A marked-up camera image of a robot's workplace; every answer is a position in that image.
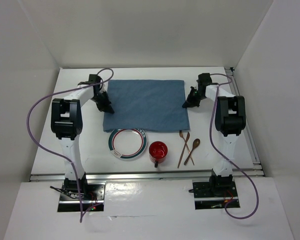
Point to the white plate green red rim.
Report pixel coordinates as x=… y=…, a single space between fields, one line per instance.
x=127 y=144

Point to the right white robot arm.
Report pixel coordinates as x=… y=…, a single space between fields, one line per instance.
x=227 y=122

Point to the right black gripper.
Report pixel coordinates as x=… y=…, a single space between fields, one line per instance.
x=190 y=102

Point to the copper spoon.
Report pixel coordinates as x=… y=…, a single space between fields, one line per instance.
x=195 y=144

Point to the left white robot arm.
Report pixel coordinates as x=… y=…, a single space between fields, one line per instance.
x=67 y=125

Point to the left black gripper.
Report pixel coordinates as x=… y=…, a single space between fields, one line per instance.
x=105 y=105

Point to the blue cloth placemat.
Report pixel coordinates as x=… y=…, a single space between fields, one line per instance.
x=147 y=104

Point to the red mug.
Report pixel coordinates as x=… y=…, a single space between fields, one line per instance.
x=158 y=152

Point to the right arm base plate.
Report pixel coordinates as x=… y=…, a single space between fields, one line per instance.
x=207 y=198

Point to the aluminium rail front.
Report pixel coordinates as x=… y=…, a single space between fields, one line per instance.
x=193 y=174

